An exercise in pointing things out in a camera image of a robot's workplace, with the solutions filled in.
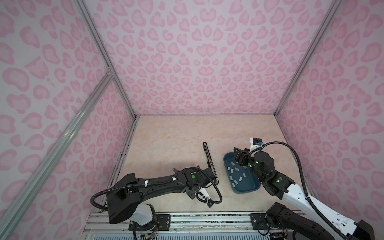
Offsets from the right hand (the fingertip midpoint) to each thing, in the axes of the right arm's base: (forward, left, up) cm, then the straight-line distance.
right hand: (238, 148), depth 76 cm
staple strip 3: (-2, +2, -21) cm, 21 cm away
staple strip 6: (-8, -4, -20) cm, 22 cm away
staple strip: (-2, -3, -20) cm, 21 cm away
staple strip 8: (-11, +1, -20) cm, 23 cm away
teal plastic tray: (-8, -5, -20) cm, 23 cm away
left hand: (-11, +20, -15) cm, 27 cm away
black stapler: (+1, +13, -20) cm, 24 cm away
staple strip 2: (-3, 0, -21) cm, 21 cm away
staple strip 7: (-10, -1, -21) cm, 23 cm away
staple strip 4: (-5, -6, -20) cm, 22 cm away
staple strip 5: (-7, +1, -21) cm, 22 cm away
